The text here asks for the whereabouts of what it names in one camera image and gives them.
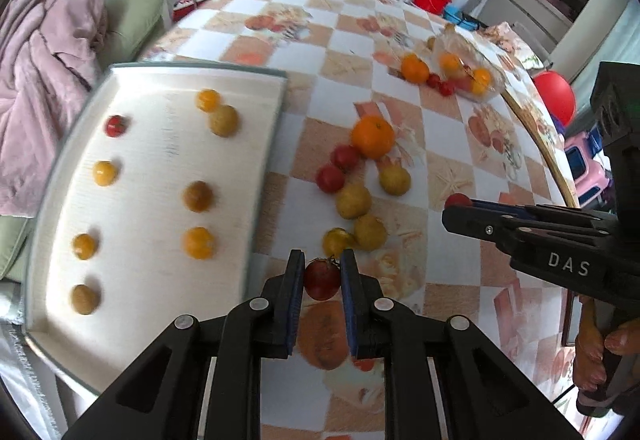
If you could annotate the mandarin orange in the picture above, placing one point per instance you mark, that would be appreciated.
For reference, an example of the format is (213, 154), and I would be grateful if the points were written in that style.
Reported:
(450, 62)
(372, 135)
(415, 68)
(481, 78)

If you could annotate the person's right hand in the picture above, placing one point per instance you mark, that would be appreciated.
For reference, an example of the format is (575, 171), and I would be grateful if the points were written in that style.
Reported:
(590, 350)

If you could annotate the brownish cherry tomato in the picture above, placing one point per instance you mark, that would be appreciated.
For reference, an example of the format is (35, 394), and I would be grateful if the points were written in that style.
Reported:
(84, 299)
(198, 196)

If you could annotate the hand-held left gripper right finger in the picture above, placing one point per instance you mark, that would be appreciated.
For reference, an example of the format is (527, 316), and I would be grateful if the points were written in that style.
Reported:
(350, 315)

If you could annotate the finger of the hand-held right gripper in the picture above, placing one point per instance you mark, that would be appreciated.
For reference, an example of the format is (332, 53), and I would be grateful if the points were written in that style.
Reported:
(505, 208)
(500, 235)

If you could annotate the orange cherry tomato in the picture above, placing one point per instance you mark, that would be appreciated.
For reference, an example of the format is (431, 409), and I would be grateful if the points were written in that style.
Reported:
(199, 242)
(207, 100)
(84, 246)
(430, 42)

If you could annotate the olive yellow cherry tomato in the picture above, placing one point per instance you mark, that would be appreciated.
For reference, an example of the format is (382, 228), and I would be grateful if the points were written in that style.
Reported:
(223, 121)

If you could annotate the checkered printed tablecloth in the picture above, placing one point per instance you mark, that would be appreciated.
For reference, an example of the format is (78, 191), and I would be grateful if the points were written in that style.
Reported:
(310, 49)

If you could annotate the white lace cloth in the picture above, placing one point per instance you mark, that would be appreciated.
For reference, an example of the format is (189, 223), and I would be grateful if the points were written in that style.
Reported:
(20, 370)

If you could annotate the pink blanket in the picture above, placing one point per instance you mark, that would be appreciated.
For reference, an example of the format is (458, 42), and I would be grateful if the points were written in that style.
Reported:
(45, 69)

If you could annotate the blue plastic basin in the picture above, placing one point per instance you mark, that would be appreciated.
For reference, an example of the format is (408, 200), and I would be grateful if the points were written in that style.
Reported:
(457, 14)

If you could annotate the white rectangular tray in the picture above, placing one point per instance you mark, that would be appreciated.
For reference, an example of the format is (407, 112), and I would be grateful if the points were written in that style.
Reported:
(150, 159)

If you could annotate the red plastic chair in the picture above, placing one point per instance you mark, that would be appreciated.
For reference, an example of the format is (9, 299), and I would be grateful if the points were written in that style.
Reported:
(555, 92)

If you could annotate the pink plastic stool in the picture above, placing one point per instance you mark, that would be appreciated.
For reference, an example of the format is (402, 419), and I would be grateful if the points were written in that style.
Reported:
(587, 142)

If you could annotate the floral printed table cover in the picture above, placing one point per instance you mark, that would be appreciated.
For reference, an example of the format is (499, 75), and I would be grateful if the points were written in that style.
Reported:
(510, 42)

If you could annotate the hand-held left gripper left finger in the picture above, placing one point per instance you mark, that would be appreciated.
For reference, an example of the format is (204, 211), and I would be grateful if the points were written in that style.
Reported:
(297, 305)

